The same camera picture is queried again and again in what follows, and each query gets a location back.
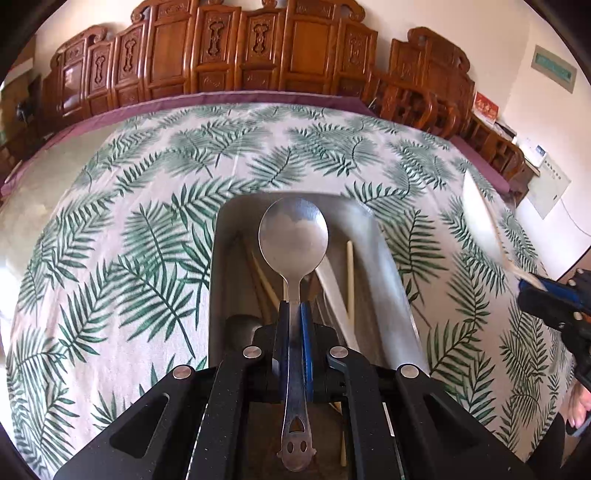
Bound row of carved wooden chairs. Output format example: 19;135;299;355
41;0;527;181

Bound white wall panel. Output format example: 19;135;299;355
526;157;572;221

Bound leaf print tablecloth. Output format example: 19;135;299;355
0;104;568;480

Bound red printed card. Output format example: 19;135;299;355
475;92;500;124

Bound green wall plaque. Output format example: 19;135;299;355
530;45;578;94

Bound light wooden chopstick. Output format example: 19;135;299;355
339;240;355;468
250;253;283;308

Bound person's right hand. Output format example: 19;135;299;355
568;383;591;430

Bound grey rectangular container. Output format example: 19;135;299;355
206;191;432;480

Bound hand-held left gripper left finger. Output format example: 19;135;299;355
53;300;291;480

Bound person's dark trousers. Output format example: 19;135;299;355
526;411;570;480

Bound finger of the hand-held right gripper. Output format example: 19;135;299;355
518;278;580;308
517;298;580;329

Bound metal spoon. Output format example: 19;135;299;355
257;197;329;472

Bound brown wooden chopstick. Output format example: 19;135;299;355
244;240;274;320

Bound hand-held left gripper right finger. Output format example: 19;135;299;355
300;302;536;480

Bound white wall device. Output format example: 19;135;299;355
518;138;549;168

